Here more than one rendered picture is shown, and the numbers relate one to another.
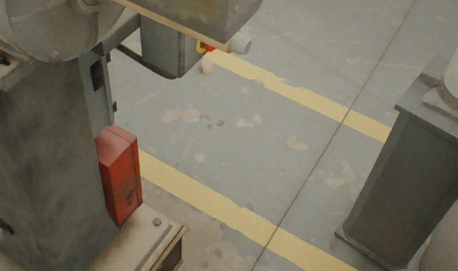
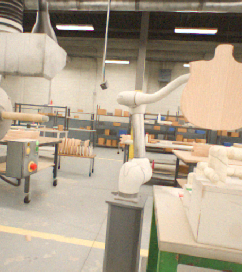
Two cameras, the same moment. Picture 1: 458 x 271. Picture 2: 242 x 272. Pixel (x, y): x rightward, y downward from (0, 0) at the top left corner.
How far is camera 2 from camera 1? 58 cm
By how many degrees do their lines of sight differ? 48
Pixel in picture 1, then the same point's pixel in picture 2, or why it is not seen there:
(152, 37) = (10, 163)
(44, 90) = not seen: outside the picture
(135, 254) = not seen: outside the picture
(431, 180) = (127, 230)
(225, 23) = (43, 71)
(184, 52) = (23, 166)
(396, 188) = (116, 243)
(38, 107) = not seen: outside the picture
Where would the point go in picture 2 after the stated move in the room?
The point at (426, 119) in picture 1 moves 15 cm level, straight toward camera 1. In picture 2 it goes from (117, 202) to (112, 210)
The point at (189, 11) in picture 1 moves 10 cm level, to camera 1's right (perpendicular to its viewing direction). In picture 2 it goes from (34, 71) to (65, 76)
